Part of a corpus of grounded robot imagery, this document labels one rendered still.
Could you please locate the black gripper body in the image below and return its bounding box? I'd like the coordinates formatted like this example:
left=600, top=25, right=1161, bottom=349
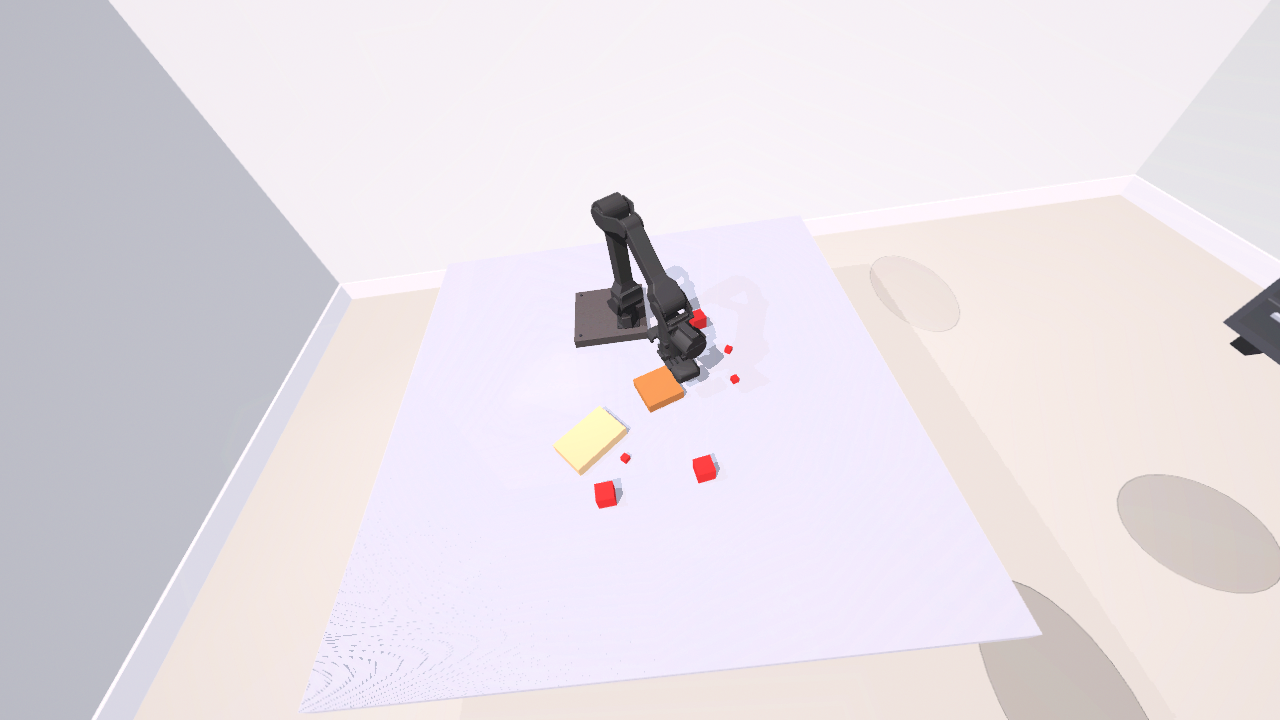
left=646, top=325, right=700, bottom=384

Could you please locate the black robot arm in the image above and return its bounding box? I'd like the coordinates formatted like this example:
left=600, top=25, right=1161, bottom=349
left=591, top=192, right=707, bottom=359

